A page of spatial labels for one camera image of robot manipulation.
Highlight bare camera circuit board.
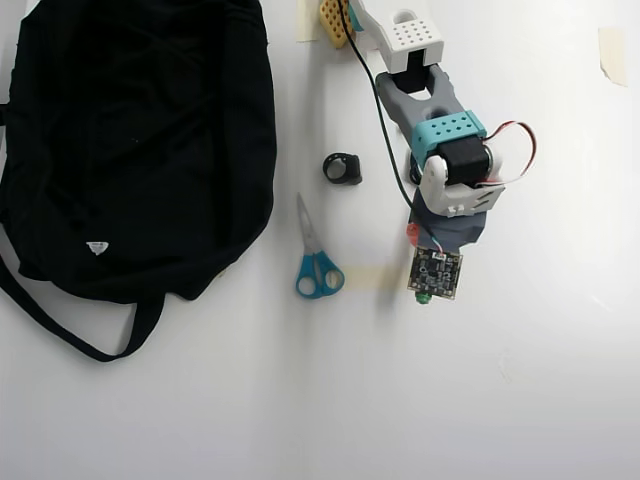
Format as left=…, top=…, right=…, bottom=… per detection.
left=407, top=245, right=464, bottom=303

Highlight thin black camera cable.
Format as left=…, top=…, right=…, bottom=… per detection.
left=335, top=0, right=447, bottom=257

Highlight red white servo wires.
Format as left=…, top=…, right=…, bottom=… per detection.
left=477, top=119, right=538, bottom=189

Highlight narrow beige tape strip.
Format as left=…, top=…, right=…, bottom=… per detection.
left=296, top=0, right=321, bottom=44

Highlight black ring-shaped device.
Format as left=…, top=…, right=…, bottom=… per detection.
left=321, top=152, right=363, bottom=187

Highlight blue handled scissors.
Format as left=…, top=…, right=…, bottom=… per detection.
left=293, top=192, right=347, bottom=301

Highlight black fabric bag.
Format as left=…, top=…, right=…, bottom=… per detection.
left=0, top=0, right=279, bottom=364

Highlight yellow perforated block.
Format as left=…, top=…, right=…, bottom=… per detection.
left=318, top=0, right=357, bottom=52

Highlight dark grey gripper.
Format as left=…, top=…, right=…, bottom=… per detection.
left=405, top=197, right=489, bottom=251

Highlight beige masking tape patch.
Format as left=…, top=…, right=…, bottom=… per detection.
left=344, top=264, right=409, bottom=292

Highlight torn beige tape strip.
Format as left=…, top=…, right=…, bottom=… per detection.
left=597, top=27, right=629, bottom=89

